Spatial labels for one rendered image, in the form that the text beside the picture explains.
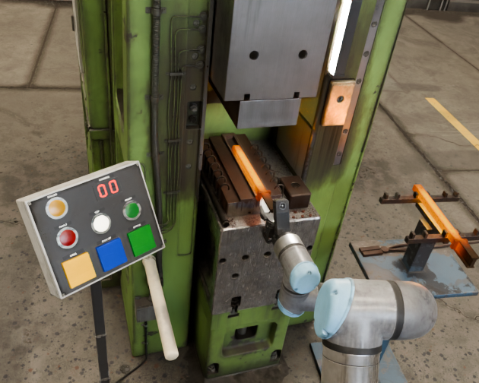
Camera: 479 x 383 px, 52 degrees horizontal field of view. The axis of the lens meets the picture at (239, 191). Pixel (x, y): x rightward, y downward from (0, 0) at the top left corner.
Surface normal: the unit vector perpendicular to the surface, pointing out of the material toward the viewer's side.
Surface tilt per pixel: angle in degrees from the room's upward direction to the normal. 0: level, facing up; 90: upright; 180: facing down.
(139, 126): 90
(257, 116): 90
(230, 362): 90
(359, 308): 39
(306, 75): 90
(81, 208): 60
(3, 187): 0
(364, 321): 54
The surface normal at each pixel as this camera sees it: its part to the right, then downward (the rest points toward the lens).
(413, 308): 0.33, -0.29
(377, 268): 0.11, -0.80
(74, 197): 0.64, 0.04
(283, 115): 0.30, 0.60
